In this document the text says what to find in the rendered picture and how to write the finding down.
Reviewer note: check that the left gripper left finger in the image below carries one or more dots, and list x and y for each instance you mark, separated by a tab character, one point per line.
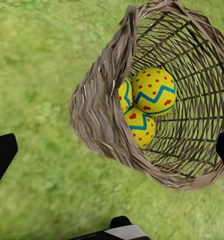
8	150

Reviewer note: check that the easter egg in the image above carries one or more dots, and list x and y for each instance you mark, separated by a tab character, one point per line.
125	95
141	124
154	91

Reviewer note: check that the wicker basket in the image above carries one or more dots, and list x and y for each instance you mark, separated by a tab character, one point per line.
96	115

